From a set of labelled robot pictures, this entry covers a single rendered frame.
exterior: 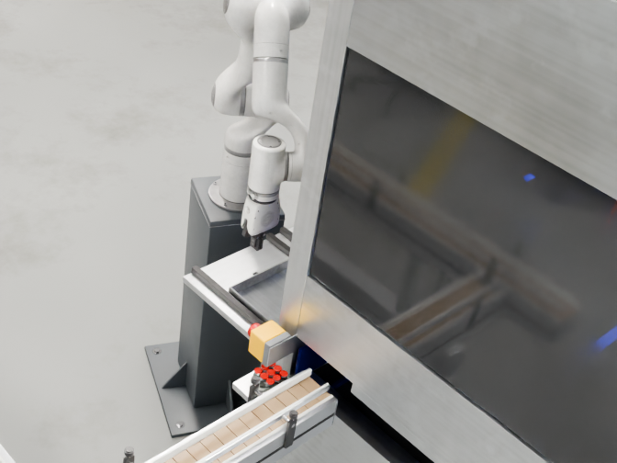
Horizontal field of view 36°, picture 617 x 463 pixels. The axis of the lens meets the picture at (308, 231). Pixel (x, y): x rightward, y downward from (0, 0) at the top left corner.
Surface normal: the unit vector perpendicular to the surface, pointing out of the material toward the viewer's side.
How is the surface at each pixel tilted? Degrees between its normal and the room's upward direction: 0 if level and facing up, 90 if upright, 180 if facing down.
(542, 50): 90
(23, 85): 0
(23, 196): 0
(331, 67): 90
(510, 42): 90
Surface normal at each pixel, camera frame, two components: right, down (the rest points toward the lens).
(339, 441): -0.72, 0.33
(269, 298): 0.14, -0.79
